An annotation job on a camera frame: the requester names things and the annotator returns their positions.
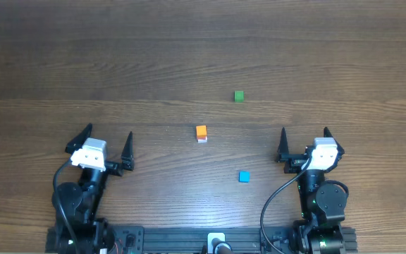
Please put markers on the green cube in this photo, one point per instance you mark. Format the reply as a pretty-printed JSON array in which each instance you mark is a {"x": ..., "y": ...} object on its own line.
[{"x": 239, "y": 96}]

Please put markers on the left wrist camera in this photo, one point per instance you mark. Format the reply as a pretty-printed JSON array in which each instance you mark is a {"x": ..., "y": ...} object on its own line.
[{"x": 89, "y": 155}]

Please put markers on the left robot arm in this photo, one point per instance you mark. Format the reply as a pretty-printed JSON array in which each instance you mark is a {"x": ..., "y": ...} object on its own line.
[{"x": 74, "y": 204}]

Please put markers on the blue cube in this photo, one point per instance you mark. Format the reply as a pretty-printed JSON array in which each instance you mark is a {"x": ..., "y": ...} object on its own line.
[{"x": 244, "y": 176}]

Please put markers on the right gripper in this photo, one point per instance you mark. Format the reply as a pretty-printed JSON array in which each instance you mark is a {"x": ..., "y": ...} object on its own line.
[{"x": 296, "y": 163}]

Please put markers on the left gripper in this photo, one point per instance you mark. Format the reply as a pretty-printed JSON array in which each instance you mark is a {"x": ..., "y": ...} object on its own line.
[{"x": 115, "y": 168}]

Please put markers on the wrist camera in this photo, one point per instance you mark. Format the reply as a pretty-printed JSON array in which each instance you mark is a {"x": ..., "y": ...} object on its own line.
[
  {"x": 89, "y": 155},
  {"x": 324, "y": 153}
]

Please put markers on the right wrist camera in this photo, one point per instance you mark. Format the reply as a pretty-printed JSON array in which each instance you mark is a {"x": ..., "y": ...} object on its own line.
[{"x": 324, "y": 153}]

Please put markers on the mounting rail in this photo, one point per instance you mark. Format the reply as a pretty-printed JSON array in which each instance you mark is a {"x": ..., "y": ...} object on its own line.
[{"x": 182, "y": 240}]

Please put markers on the white cube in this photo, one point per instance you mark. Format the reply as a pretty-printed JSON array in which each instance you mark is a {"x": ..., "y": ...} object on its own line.
[{"x": 202, "y": 140}]

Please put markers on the orange cube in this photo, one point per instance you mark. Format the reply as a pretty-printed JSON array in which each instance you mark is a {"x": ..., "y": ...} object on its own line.
[{"x": 201, "y": 131}]

